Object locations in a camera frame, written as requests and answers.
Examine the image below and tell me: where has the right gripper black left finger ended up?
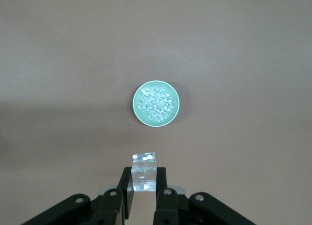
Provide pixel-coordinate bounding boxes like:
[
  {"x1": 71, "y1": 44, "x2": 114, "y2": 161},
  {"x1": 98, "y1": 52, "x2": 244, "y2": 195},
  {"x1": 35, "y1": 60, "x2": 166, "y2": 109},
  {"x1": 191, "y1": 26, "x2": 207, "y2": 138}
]
[{"x1": 20, "y1": 167, "x2": 134, "y2": 225}]

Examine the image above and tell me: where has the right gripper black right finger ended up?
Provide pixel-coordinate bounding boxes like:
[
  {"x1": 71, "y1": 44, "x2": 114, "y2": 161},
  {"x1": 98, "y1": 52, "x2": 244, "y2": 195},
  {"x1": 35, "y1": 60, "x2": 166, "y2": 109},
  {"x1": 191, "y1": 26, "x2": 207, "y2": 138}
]
[{"x1": 152, "y1": 167, "x2": 259, "y2": 225}]

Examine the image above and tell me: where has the single clear ice cube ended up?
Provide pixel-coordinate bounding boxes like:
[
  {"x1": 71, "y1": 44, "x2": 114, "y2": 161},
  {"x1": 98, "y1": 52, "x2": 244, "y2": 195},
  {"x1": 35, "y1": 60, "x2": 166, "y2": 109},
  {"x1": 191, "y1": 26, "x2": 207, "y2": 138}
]
[{"x1": 131, "y1": 151, "x2": 157, "y2": 193}]

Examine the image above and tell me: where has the heap of clear ice cubes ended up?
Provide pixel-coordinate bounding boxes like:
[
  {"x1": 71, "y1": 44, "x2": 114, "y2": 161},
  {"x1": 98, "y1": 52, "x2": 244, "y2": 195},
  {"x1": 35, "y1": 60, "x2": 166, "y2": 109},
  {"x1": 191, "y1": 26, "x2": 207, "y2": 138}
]
[{"x1": 138, "y1": 86, "x2": 175, "y2": 121}]

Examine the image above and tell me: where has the green ceramic bowl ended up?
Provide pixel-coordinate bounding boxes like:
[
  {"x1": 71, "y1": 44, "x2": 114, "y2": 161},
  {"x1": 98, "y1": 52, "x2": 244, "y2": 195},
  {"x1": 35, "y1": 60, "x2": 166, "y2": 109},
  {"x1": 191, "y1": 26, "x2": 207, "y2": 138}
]
[{"x1": 132, "y1": 80, "x2": 181, "y2": 128}]

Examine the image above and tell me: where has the brown table cover sheet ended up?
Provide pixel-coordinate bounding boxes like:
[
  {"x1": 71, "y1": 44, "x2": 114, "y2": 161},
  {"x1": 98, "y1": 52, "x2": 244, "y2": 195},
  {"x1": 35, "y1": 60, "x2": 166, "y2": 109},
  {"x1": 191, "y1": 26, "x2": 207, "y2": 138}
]
[{"x1": 0, "y1": 0, "x2": 312, "y2": 225}]

